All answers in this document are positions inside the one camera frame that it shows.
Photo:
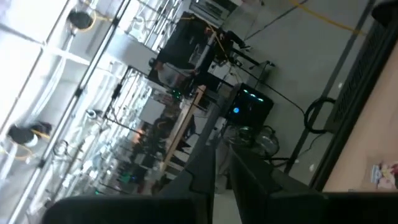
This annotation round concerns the black computer with blue lights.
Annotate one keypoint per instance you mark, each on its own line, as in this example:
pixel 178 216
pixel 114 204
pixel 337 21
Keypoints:
pixel 252 109

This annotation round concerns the wooden background table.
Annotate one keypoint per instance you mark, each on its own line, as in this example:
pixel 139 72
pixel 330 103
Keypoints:
pixel 183 130

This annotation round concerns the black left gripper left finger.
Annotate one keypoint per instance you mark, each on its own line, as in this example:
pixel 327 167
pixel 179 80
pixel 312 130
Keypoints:
pixel 202 177

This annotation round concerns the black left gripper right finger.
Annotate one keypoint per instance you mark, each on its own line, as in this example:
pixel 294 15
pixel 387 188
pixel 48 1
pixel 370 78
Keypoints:
pixel 248 180

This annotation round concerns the cream tea sachet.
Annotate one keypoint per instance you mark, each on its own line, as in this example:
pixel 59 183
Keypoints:
pixel 385 177

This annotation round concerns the black floor fan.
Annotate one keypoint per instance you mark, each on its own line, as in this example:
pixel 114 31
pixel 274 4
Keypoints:
pixel 264 143

